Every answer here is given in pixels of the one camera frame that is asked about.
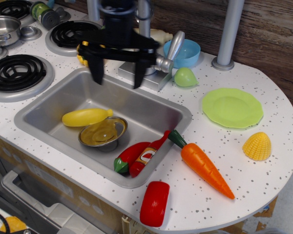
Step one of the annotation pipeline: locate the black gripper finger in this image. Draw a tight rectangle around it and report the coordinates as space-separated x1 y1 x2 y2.
134 61 147 89
87 55 104 85

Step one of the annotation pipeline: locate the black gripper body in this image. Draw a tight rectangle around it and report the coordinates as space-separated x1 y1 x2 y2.
75 12 159 67

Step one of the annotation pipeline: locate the orange toy carrot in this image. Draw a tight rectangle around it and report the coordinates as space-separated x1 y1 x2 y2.
168 130 235 199

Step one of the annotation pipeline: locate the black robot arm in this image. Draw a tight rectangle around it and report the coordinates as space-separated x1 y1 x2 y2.
75 0 159 88

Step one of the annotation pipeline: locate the light green plastic plate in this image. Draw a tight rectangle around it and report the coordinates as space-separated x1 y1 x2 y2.
202 88 264 128

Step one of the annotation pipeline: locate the yellow toy bell pepper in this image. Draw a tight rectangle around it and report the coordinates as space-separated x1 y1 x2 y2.
76 40 105 68

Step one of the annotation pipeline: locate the silver toy faucet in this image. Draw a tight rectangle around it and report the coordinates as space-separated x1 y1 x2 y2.
118 0 186 92

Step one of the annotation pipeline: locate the cream toy bottle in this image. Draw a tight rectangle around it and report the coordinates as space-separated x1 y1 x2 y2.
132 29 173 49

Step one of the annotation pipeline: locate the grey left support pole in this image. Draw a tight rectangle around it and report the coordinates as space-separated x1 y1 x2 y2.
86 0 100 21

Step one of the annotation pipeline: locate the grey support pole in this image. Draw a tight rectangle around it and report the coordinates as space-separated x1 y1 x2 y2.
86 0 100 21
211 0 245 71

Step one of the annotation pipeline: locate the rear right black burner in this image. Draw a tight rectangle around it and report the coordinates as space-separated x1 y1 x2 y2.
51 20 101 48

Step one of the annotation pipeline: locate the black burner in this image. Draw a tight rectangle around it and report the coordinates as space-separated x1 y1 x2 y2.
0 0 33 20
51 20 101 48
0 55 47 92

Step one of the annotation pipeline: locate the light green toy pear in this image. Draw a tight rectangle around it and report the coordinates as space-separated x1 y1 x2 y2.
174 67 199 87

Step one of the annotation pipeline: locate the silver toy sink basin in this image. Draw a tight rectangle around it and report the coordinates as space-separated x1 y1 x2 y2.
14 68 192 188

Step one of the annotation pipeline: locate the blue plastic bowl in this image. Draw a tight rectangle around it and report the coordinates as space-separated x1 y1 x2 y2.
173 39 201 68

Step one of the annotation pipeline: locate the yellow toy squash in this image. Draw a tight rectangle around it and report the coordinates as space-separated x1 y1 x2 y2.
62 108 113 127

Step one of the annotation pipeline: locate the green toy can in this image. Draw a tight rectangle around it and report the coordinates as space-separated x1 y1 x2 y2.
30 1 60 30

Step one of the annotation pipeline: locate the metal pot lid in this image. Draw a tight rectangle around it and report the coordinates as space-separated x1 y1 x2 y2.
78 117 128 147

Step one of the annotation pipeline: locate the silver stove knob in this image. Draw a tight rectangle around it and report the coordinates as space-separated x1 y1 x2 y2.
20 25 42 41

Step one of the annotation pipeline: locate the front left black burner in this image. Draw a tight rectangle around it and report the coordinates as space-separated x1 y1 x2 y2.
0 55 47 92

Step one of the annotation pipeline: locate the grey right support pole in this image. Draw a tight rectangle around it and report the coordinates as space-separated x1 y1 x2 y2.
211 0 245 71

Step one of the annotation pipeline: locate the red toy ketchup bottle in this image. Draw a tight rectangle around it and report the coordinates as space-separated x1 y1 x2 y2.
129 130 170 178

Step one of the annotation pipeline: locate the rear left black burner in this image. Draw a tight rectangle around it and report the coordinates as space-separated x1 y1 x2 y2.
0 0 33 20

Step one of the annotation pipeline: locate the small steel pot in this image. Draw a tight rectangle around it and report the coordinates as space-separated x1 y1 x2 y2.
0 16 21 46

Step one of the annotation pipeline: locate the red toy chili pepper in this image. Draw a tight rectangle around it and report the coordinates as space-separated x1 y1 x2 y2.
114 142 150 174

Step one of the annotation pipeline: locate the red toy cheese wheel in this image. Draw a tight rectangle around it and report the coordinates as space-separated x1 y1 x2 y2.
140 181 170 227

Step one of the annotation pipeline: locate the yellow toy corn piece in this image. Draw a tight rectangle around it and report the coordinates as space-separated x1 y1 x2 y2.
242 132 272 161

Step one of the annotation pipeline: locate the yellow toy below counter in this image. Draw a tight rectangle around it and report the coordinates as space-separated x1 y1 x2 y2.
5 216 27 233

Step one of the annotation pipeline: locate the grey oven door handle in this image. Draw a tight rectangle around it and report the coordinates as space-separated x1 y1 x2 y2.
1 170 62 229

